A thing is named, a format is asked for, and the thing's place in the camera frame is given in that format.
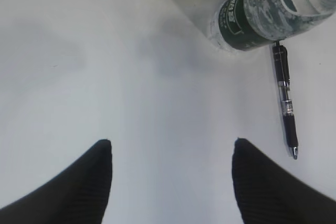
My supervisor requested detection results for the clear plastic water bottle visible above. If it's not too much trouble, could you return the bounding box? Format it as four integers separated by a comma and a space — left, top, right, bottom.
208, 0, 335, 51

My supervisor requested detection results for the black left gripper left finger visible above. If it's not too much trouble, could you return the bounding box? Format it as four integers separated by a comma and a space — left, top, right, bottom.
1, 140, 112, 223

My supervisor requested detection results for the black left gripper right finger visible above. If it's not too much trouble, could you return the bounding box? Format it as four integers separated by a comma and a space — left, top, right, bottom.
232, 138, 335, 223

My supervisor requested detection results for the black pen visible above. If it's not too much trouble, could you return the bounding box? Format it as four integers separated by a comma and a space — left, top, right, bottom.
272, 41, 299, 160

